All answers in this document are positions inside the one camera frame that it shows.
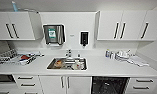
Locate blue bottle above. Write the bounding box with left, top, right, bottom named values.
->
left=11, top=0, right=19, bottom=13

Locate white sink base cabinet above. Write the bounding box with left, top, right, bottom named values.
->
left=38, top=75, right=94, bottom=94

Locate black built-in microwave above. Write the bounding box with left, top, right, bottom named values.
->
left=0, top=73, right=16, bottom=83

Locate small white bottle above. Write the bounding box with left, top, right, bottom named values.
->
left=110, top=50, right=116, bottom=60

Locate steel paper towel dispenser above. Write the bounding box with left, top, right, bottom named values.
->
left=42, top=23, right=67, bottom=47

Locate dish drying rack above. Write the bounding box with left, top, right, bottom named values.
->
left=13, top=50, right=46, bottom=66

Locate chrome faucet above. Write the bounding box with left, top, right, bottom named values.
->
left=64, top=48, right=74, bottom=58

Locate chrome sink pump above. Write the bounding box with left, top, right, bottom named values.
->
left=76, top=52, right=82, bottom=59

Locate stainless steel sink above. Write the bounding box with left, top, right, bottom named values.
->
left=45, top=56, right=89, bottom=72

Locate orange food container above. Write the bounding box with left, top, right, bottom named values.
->
left=55, top=58, right=67, bottom=66

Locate white drawer stack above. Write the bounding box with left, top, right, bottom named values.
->
left=12, top=74, right=44, bottom=94
left=124, top=76, right=157, bottom=94

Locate black soap dispenser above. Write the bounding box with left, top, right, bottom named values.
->
left=79, top=30, right=90, bottom=48

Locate white wide drawer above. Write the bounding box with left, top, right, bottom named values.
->
left=0, top=83, right=16, bottom=94

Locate black wire rack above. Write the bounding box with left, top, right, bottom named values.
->
left=0, top=49, right=18, bottom=67

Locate stack of white plates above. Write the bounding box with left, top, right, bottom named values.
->
left=115, top=49, right=134, bottom=62

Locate red kitchen item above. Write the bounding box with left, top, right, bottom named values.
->
left=19, top=54, right=30, bottom=62

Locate dish soap bottle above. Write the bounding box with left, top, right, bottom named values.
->
left=104, top=48, right=112, bottom=59

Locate white mug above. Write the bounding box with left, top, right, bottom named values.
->
left=73, top=59, right=81, bottom=68

